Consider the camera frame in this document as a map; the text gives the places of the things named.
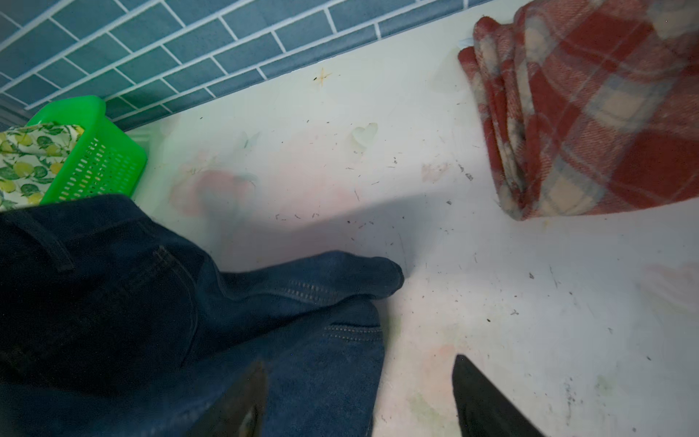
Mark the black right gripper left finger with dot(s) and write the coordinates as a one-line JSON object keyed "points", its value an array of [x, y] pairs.
{"points": [[240, 410]]}

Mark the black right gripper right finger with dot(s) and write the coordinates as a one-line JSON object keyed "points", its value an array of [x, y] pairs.
{"points": [[482, 409]]}

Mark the dark navy skirt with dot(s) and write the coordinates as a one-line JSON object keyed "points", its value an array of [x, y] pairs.
{"points": [[112, 325]]}

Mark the red plaid skirt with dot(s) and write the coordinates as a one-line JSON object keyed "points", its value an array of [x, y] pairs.
{"points": [[588, 107]]}

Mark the green plastic basket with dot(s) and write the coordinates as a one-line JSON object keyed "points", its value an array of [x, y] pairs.
{"points": [[104, 161]]}

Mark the yellow floral skirt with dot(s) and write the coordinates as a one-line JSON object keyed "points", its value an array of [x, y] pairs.
{"points": [[31, 158]]}

